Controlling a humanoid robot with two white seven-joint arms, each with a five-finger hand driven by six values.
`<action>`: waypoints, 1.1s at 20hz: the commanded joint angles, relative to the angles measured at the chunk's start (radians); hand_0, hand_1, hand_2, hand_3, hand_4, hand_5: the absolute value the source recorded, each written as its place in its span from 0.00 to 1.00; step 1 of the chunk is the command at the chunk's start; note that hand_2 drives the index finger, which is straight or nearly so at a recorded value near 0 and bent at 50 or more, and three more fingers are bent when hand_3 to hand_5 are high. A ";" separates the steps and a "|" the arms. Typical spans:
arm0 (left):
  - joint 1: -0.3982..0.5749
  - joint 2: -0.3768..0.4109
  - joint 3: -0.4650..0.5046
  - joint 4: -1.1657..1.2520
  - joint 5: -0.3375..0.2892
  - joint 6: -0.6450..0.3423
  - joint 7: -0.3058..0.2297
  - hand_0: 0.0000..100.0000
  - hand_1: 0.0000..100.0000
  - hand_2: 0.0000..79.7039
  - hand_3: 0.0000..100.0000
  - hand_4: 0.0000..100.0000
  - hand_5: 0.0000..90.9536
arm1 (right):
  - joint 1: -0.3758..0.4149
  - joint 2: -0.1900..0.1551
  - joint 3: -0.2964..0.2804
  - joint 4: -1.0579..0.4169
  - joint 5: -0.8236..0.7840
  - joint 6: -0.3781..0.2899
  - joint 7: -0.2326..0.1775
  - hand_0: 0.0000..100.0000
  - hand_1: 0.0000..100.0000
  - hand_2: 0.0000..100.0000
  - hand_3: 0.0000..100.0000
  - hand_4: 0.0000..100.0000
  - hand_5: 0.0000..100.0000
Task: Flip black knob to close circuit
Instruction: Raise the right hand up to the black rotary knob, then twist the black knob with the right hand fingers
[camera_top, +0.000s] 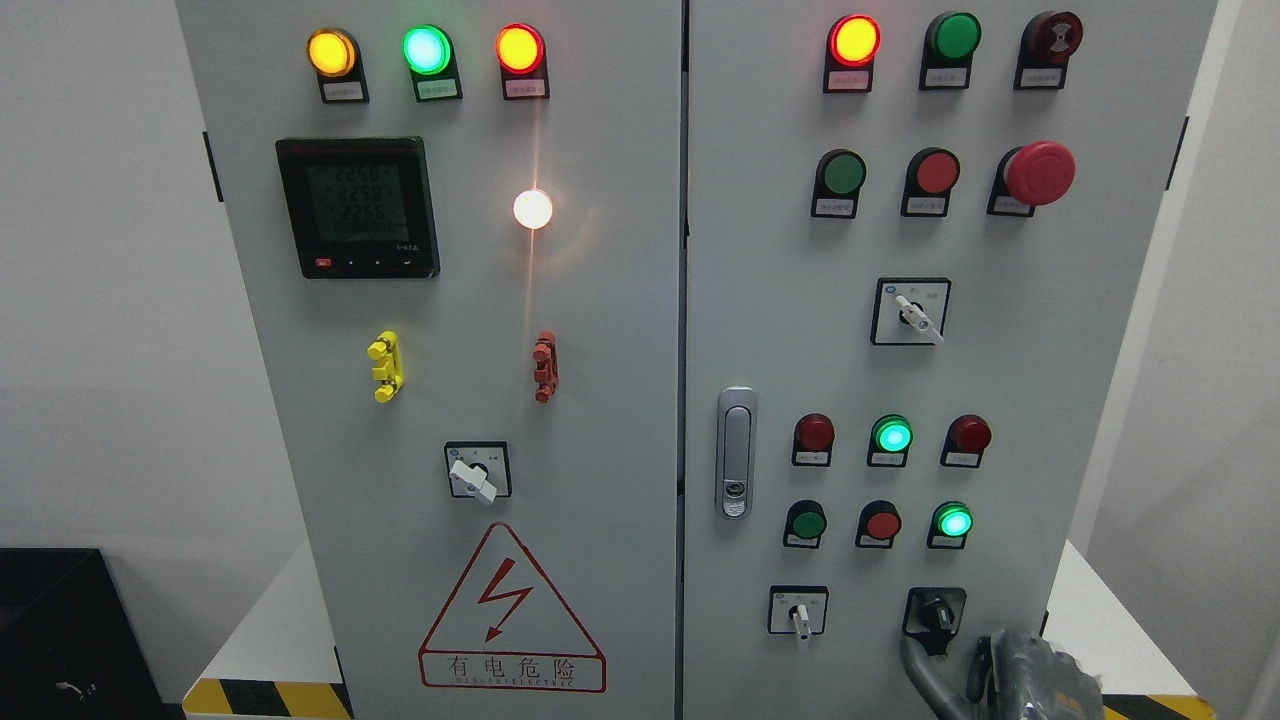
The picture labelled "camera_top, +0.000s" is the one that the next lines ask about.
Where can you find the black rotary knob switch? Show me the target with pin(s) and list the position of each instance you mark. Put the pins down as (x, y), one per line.
(932, 617)

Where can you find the red terminal block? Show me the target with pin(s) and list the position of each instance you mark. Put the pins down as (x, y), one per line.
(546, 368)

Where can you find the white glowing indicator light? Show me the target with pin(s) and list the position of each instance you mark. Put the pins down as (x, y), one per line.
(533, 209)

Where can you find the dark red indicator light left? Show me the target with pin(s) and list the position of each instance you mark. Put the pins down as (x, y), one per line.
(814, 439)

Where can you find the dark red indicator light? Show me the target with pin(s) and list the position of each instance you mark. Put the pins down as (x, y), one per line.
(966, 440)
(814, 439)

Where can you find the left grey cabinet door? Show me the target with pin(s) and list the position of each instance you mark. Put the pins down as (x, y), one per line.
(593, 471)

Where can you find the grey cabinet door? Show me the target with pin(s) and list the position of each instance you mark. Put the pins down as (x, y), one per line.
(593, 471)
(783, 303)

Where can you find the green push button lower row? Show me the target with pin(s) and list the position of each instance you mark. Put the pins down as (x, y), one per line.
(805, 524)

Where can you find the yellow terminal block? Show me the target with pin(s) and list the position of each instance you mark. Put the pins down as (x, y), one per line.
(385, 354)

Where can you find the lit green indicator light middle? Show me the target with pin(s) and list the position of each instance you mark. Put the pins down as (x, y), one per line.
(889, 442)

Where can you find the green push button second row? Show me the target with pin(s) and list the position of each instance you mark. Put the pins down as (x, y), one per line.
(838, 179)

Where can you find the red push button lower row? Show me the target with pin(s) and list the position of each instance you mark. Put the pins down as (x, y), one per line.
(878, 525)

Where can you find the red electric hazard warning sign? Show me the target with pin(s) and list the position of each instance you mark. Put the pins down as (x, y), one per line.
(505, 626)

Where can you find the right grey cabinet door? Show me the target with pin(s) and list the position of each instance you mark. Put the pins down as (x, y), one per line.
(783, 303)

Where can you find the black digital power meter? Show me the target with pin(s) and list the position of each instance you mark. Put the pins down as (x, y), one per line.
(360, 208)

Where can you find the red-ringed orange indicator light left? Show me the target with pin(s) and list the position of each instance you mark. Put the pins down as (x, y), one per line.
(522, 55)

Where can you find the dark red indicator light right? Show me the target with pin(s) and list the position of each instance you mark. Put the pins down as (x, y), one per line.
(966, 440)

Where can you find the red push button second row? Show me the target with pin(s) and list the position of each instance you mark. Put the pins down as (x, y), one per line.
(929, 179)

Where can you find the lit green button lower row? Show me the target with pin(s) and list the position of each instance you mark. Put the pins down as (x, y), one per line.
(950, 525)

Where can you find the green indicator light top left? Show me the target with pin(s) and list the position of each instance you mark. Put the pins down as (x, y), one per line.
(429, 54)

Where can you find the red-ringed orange light right door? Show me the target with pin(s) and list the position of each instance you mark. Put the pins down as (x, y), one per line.
(852, 44)

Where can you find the yellow indicator light top left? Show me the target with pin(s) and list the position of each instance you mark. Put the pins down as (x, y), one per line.
(337, 61)

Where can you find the red mushroom emergency stop button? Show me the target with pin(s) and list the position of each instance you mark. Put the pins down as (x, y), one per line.
(1030, 176)

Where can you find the green push button top right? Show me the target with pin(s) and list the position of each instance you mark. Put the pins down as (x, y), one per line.
(947, 52)

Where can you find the dark red buzzer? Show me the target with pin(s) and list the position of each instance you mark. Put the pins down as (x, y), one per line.
(1045, 49)

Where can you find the white platform with hazard stripes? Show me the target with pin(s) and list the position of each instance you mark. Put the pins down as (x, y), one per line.
(280, 662)

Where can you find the black box lower left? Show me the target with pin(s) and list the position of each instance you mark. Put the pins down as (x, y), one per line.
(67, 648)

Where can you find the silver cabinet door handle lock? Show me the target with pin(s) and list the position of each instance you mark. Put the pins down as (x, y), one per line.
(736, 424)

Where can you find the white handle selector switch left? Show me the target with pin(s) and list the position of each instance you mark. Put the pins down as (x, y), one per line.
(478, 470)

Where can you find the white lever selector switch upper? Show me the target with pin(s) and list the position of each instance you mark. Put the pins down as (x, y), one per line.
(910, 311)

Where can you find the white lever selector switch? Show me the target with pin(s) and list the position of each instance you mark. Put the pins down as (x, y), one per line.
(910, 311)
(797, 611)

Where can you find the white lever selector switch lower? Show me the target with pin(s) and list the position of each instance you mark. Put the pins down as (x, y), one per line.
(797, 611)

